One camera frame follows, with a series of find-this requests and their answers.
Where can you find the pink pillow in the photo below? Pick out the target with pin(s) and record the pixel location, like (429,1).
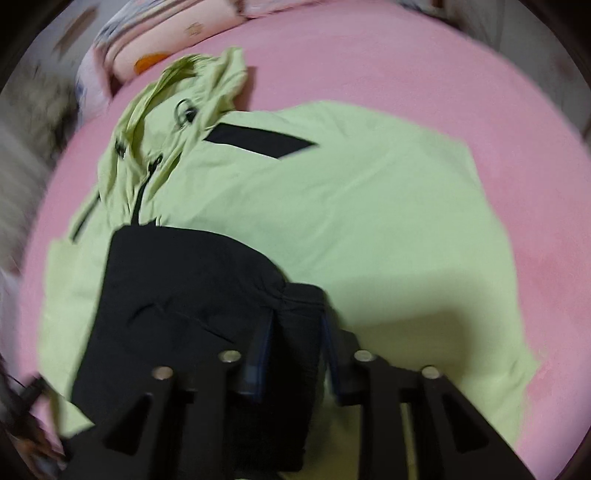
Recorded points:
(286,7)

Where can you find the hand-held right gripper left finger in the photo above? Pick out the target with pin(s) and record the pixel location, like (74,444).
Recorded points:
(258,369)

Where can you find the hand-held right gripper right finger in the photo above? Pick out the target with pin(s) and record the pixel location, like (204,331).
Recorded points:
(341,374)

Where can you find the white cushion with blue print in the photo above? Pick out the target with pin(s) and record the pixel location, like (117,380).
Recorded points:
(92,87)

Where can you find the green and black hooded jacket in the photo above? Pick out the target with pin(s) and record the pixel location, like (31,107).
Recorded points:
(346,207)

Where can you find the pink bed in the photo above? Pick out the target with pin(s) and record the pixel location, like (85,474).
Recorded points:
(461,92)

